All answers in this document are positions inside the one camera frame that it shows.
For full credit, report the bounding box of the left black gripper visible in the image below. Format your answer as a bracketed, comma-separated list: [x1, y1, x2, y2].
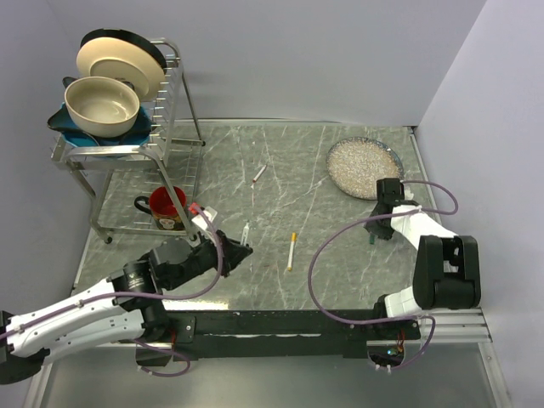
[166, 228, 252, 290]

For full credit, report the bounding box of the green white marker pen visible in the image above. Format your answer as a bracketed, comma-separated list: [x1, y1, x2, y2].
[241, 223, 250, 246]

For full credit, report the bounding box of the yellow white marker pen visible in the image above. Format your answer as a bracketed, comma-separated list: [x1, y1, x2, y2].
[287, 232, 297, 271]

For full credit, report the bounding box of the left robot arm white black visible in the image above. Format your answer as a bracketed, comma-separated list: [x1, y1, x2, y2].
[1, 231, 253, 385]

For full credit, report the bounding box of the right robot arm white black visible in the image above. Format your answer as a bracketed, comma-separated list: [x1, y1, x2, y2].
[365, 178, 481, 338]

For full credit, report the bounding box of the red white marker pen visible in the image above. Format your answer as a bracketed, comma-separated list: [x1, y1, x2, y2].
[252, 164, 268, 184]

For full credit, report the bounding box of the speckled plate dark rim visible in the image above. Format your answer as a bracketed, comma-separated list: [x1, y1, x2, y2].
[326, 137, 405, 201]

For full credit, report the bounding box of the red black mug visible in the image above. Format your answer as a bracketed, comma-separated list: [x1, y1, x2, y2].
[133, 186, 185, 231]

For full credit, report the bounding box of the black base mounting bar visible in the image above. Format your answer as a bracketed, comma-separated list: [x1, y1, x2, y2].
[145, 309, 421, 360]

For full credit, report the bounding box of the metal dish rack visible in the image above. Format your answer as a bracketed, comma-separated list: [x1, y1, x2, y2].
[51, 37, 205, 244]

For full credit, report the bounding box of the beige bowl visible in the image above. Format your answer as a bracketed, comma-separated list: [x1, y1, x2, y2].
[64, 76, 140, 138]

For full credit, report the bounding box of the blue dish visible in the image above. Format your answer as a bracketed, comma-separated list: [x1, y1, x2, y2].
[47, 76, 154, 147]

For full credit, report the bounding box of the beige plate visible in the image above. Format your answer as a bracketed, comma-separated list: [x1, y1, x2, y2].
[76, 37, 166, 102]

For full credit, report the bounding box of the black plate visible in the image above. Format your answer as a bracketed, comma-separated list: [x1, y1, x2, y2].
[80, 28, 167, 71]

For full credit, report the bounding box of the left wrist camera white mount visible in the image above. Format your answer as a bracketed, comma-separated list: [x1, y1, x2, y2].
[189, 202, 218, 241]

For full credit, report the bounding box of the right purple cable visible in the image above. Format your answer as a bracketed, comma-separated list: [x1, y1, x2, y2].
[306, 180, 460, 371]

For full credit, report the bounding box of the aluminium rail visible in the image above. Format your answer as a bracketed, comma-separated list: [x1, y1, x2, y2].
[370, 308, 492, 345]

